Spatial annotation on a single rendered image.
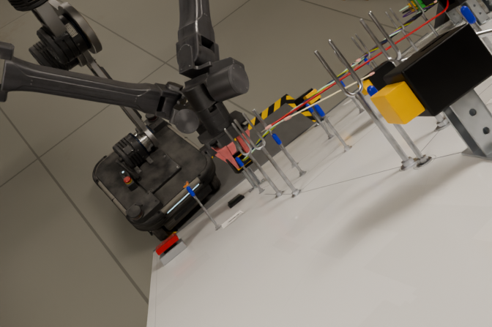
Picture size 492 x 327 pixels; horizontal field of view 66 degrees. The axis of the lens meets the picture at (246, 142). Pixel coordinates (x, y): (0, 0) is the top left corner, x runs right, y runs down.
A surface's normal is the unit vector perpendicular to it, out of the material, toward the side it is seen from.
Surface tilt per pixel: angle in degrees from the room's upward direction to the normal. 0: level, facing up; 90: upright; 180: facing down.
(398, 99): 45
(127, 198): 0
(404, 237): 49
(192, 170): 0
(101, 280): 0
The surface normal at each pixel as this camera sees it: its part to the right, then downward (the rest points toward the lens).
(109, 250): -0.22, -0.62
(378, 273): -0.60, -0.80
